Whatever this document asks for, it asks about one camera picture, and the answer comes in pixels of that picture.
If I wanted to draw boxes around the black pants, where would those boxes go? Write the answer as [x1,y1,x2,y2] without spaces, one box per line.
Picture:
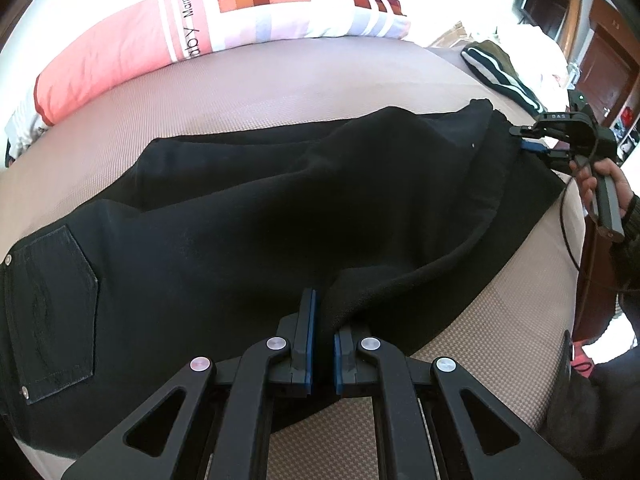
[0,98,568,461]

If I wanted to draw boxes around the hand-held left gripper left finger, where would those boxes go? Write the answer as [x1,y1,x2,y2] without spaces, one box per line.
[60,287,318,480]

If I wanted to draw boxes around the dark wooden bed frame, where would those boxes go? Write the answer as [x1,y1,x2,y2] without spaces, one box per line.
[572,210,622,342]

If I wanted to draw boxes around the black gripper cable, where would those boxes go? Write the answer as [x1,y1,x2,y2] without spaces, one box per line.
[558,175,626,292]

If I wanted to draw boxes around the light wooden board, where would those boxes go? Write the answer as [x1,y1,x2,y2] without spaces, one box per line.
[430,20,473,50]

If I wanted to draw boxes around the brown wooden wardrobe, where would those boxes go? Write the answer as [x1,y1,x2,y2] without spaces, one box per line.
[565,0,640,128]

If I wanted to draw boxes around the pink patchwork pillow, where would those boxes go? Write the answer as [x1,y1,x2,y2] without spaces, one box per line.
[4,0,412,161]

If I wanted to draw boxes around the green white striped garment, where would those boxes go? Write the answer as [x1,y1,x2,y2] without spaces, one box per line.
[460,40,546,113]

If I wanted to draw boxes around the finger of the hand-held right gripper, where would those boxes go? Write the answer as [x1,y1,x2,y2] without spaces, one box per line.
[509,122,548,139]
[520,141,568,162]

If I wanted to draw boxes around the person's right hand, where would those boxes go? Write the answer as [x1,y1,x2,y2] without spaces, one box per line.
[569,157,638,221]

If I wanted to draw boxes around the person's grey trouser leg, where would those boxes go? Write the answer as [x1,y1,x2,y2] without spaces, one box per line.
[547,330,640,477]

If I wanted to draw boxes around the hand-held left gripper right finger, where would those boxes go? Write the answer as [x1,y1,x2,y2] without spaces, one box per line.
[332,327,583,480]

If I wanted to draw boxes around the brown woven bed mat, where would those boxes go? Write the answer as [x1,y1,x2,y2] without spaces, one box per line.
[0,35,588,480]

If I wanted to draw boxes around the white cloth pile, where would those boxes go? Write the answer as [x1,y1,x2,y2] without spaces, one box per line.
[492,22,571,92]

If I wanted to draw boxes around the pink slipper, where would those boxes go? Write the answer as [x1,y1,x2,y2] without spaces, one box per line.
[570,340,597,376]

